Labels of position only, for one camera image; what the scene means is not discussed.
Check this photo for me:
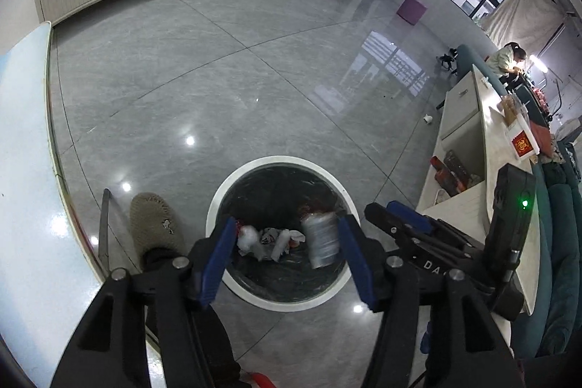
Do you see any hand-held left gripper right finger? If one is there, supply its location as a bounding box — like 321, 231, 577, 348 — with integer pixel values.
337, 213, 530, 388

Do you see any beige knitted slipper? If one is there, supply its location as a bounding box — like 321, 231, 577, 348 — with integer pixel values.
129, 192, 187, 262

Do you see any red and white carton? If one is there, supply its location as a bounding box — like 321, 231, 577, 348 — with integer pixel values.
506, 115, 542, 162

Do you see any white round trash bin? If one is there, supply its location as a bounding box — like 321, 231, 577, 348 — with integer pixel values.
206, 156, 364, 312

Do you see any white hanging sheet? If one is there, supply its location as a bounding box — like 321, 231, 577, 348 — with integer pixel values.
481, 0, 574, 58

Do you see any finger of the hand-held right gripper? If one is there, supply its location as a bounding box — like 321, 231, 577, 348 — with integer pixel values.
364, 203, 412, 256
386, 200, 458, 236

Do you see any black bin liner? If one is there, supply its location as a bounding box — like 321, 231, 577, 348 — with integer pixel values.
217, 165, 353, 293

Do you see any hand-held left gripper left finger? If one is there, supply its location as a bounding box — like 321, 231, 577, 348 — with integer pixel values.
50, 216, 242, 388

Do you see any purple stool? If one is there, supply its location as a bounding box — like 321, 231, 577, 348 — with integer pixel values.
396, 0, 428, 26

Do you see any long white table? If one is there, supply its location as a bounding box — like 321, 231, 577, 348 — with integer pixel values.
417, 64, 543, 317

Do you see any red object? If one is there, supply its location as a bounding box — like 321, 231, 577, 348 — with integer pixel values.
249, 372, 279, 388

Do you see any crushed silver can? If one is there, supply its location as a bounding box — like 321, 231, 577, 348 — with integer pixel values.
301, 212, 341, 269

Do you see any crumpled white tissue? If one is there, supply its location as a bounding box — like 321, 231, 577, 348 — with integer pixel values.
272, 229, 306, 262
236, 225, 263, 258

